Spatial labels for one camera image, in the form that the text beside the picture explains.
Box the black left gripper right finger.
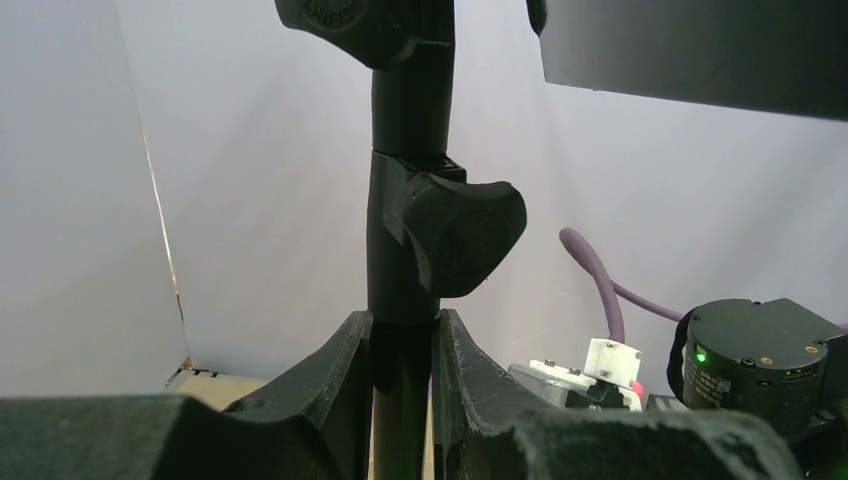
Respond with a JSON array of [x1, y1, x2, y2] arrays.
[[432, 309, 803, 479]]

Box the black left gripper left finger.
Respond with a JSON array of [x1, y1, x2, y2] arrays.
[[1, 312, 372, 479]]

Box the black music stand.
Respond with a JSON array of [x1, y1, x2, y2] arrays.
[[273, 0, 848, 480]]

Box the pink round object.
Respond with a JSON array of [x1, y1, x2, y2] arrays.
[[630, 380, 646, 402]]

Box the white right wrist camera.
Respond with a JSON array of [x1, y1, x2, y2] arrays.
[[508, 338, 644, 412]]

